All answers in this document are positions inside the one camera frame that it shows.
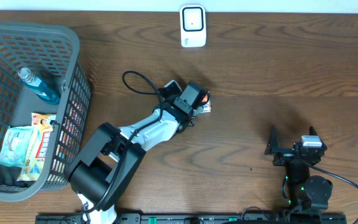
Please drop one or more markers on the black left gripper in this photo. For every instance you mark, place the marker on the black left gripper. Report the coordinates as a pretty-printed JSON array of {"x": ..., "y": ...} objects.
[{"x": 199, "y": 101}]

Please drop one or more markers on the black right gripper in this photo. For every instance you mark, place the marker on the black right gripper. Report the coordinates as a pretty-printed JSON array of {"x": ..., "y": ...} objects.
[{"x": 284, "y": 155}]

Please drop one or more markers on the orange white small box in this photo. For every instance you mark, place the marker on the orange white small box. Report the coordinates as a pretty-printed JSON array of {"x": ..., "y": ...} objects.
[{"x": 205, "y": 106}]

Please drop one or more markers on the blue mouthwash bottle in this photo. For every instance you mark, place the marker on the blue mouthwash bottle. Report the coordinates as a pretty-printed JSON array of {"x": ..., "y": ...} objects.
[{"x": 39, "y": 86}]

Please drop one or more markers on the yellow red snack bag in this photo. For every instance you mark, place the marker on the yellow red snack bag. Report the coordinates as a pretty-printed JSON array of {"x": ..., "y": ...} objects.
[{"x": 37, "y": 149}]

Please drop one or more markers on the light blue wet wipes pack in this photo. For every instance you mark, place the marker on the light blue wet wipes pack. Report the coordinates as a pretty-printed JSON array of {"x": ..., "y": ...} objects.
[{"x": 14, "y": 146}]

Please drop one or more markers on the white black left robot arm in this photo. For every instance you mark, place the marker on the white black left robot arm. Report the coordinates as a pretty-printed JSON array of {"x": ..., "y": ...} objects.
[{"x": 102, "y": 170}]

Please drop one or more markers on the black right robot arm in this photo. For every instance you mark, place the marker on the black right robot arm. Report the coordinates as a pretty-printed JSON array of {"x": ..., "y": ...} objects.
[{"x": 306, "y": 193}]

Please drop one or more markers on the white barcode scanner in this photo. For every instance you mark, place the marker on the white barcode scanner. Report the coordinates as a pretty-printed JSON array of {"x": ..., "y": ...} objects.
[{"x": 192, "y": 26}]

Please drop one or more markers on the grey plastic shopping basket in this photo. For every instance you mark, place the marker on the grey plastic shopping basket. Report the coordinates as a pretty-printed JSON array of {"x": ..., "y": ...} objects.
[{"x": 50, "y": 52}]

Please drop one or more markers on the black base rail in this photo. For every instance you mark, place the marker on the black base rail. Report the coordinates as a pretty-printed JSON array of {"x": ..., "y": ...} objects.
[{"x": 136, "y": 218}]

